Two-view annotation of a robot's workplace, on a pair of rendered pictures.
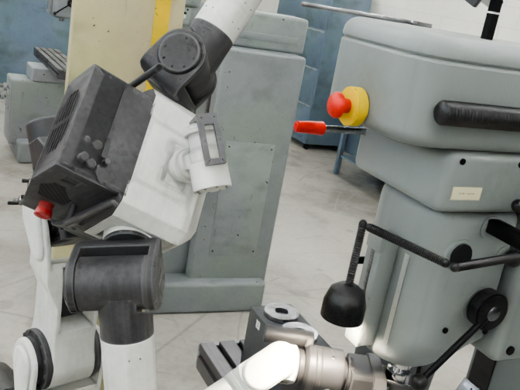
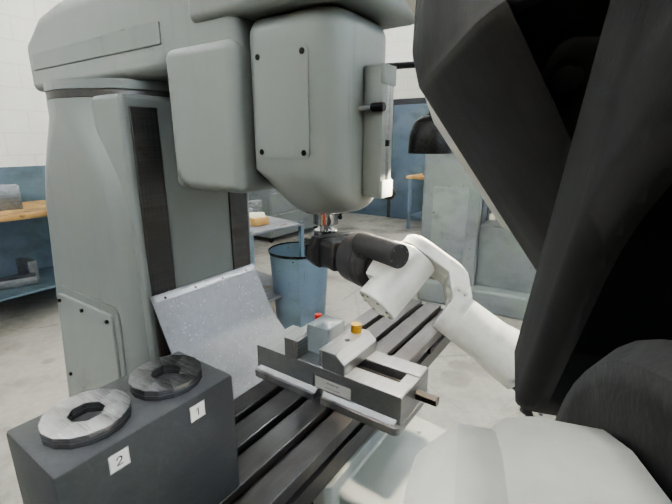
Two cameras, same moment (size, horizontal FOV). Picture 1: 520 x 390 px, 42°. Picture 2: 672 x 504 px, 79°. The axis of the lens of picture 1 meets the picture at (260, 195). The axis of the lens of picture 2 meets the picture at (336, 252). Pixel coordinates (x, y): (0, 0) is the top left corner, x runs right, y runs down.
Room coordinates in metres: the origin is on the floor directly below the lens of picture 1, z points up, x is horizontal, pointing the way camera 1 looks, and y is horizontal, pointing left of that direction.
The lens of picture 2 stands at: (1.48, 0.38, 1.43)
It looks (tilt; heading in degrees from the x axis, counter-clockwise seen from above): 15 degrees down; 242
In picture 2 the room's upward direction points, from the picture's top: straight up
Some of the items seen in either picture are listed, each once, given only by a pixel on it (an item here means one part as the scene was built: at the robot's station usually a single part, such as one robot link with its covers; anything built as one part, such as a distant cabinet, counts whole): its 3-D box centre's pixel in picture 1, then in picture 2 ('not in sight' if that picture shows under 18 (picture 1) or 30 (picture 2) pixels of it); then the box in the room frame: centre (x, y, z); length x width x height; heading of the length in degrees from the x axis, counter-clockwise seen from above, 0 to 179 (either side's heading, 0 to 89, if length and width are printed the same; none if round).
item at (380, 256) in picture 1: (371, 288); (378, 133); (1.08, -0.22, 1.45); 0.04 x 0.04 x 0.21; 28
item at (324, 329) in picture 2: not in sight; (326, 335); (1.14, -0.32, 1.05); 0.06 x 0.05 x 0.06; 28
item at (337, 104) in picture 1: (340, 105); not in sight; (1.02, -0.10, 1.76); 0.04 x 0.03 x 0.04; 28
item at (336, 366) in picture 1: (348, 375); (351, 255); (1.13, -0.23, 1.24); 0.13 x 0.12 x 0.10; 3
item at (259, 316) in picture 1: (283, 356); (139, 458); (1.50, -0.13, 1.04); 0.22 x 0.12 x 0.20; 28
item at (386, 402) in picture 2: not in sight; (338, 361); (1.12, -0.29, 0.99); 0.35 x 0.15 x 0.11; 118
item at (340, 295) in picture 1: (345, 299); (431, 133); (1.01, -0.17, 1.44); 0.07 x 0.07 x 0.06
